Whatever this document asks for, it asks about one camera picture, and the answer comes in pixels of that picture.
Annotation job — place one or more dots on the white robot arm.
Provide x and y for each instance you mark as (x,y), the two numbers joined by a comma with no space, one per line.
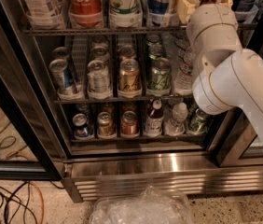
(225,74)

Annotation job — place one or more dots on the water bottle middle shelf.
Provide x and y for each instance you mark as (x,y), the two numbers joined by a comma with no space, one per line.
(183,80)

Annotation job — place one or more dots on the green soda can middle shelf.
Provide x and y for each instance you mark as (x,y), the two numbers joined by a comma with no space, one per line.
(159,75)

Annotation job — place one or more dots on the gold soda can middle shelf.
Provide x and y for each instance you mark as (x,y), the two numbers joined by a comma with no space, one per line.
(129,75)

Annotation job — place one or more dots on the red Coca-Cola can top shelf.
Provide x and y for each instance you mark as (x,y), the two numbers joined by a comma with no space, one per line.
(85,11)

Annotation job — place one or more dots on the green can bottom shelf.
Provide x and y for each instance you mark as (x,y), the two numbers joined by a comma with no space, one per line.
(198,121)

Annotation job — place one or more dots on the water bottle bottom shelf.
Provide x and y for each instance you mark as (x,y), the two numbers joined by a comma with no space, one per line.
(175,123)

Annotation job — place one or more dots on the silver diet cola can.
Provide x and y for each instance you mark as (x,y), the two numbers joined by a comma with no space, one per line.
(98,76)

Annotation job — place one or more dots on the stainless steel fridge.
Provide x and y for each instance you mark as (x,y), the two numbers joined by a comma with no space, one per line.
(227,157)

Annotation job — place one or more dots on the red can bottom shelf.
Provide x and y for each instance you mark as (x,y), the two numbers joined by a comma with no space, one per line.
(129,123)

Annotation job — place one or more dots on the gold can bottom shelf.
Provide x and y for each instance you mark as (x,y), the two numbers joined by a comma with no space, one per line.
(105,124)

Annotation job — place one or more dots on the clear water bottle top shelf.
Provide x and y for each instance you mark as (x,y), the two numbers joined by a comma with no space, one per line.
(46,14)

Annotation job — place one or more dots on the blue Pepsi can middle shelf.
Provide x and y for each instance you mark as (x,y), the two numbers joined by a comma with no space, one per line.
(62,75)

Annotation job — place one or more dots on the blue pepsi can shelf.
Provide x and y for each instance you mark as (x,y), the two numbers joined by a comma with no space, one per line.
(62,75)
(82,127)

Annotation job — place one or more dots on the blue Pepsi can bottom shelf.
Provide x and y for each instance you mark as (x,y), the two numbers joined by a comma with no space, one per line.
(82,127)

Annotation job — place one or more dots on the left glass fridge door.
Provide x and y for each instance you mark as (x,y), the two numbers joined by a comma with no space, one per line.
(22,156)

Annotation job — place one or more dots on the brown juice bottle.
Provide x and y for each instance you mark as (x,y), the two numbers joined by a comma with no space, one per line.
(154,118)

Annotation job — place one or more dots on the clear plastic bag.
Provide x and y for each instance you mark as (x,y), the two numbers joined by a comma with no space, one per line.
(151,206)

